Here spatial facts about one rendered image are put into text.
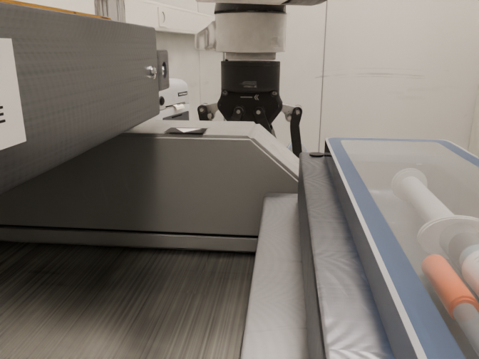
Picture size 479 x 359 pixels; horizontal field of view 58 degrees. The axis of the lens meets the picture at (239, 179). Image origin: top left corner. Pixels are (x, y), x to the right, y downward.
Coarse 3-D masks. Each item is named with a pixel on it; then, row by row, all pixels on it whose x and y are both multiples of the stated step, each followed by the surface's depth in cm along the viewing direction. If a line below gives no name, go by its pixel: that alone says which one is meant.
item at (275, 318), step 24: (264, 216) 20; (288, 216) 20; (264, 240) 17; (288, 240) 17; (264, 264) 15; (288, 264) 15; (264, 288) 14; (288, 288) 14; (264, 312) 13; (288, 312) 13; (264, 336) 12; (288, 336) 12
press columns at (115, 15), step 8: (96, 0) 22; (104, 0) 22; (112, 0) 22; (120, 0) 22; (96, 8) 22; (104, 8) 22; (112, 8) 22; (120, 8) 23; (112, 16) 22; (120, 16) 23
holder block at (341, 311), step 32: (320, 160) 20; (320, 192) 15; (320, 224) 13; (320, 256) 11; (352, 256) 11; (320, 288) 9; (352, 288) 9; (320, 320) 8; (352, 320) 8; (320, 352) 8; (352, 352) 7; (384, 352) 7
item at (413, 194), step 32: (352, 160) 16; (384, 160) 16; (416, 160) 16; (448, 160) 16; (352, 192) 13; (384, 192) 13; (416, 192) 13; (448, 192) 13; (384, 224) 10; (416, 224) 10; (448, 224) 10; (384, 256) 9; (416, 256) 9; (448, 256) 9; (416, 288) 8; (448, 288) 8; (416, 320) 7; (448, 320) 7; (448, 352) 6
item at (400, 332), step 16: (336, 160) 16; (336, 176) 15; (352, 208) 12; (352, 224) 12; (368, 240) 9; (368, 256) 9; (368, 272) 9; (384, 272) 8; (384, 288) 8; (384, 304) 8; (400, 304) 7; (384, 320) 8; (400, 320) 7; (400, 336) 7; (416, 336) 6; (400, 352) 7; (416, 352) 6
